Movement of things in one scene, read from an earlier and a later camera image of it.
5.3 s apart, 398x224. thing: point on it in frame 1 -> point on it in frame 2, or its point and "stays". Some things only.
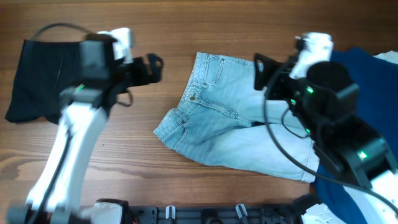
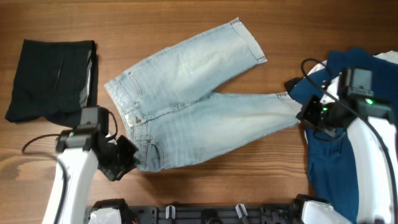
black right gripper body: [285, 89] -> [318, 114]
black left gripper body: [130, 75] -> [120, 158]
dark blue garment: [377, 78] stays
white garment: [390, 56] stays
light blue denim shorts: [220, 119] -> [168, 115]
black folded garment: [46, 70] stays
